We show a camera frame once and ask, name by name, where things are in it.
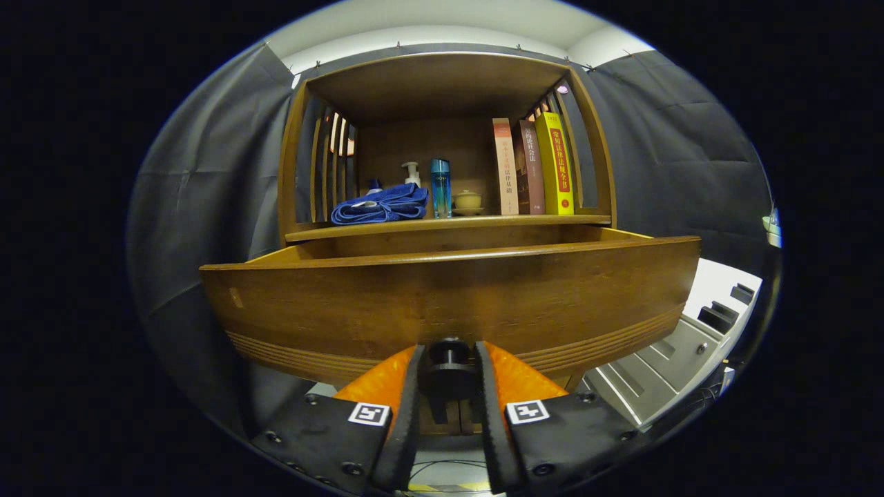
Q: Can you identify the yellow book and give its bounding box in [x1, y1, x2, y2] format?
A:
[535, 112, 575, 216]

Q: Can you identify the blue glass bottle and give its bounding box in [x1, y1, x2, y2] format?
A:
[430, 158, 452, 220]

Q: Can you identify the black backdrop cloth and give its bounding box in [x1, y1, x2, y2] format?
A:
[126, 41, 781, 442]

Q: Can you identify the wooden countertop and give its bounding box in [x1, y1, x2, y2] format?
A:
[285, 213, 612, 242]

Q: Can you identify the brown book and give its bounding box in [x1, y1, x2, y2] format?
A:
[515, 119, 546, 215]

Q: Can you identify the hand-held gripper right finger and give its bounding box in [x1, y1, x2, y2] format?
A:
[474, 340, 643, 496]

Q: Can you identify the wooden drawer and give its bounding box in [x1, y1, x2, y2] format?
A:
[199, 226, 702, 394]

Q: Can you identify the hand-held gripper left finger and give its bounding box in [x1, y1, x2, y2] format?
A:
[250, 343, 423, 496]

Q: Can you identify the blue folded towel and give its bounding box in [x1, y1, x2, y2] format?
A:
[330, 183, 429, 226]

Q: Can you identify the black drawer knob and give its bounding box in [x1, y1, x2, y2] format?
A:
[418, 337, 481, 401]

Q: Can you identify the yellow lidded ceramic cup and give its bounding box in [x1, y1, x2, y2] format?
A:
[452, 189, 484, 217]

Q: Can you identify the wooden cabinet with shelf frame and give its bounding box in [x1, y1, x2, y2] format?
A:
[276, 52, 617, 437]

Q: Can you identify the orange and white book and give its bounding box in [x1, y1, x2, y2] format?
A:
[492, 117, 520, 216]

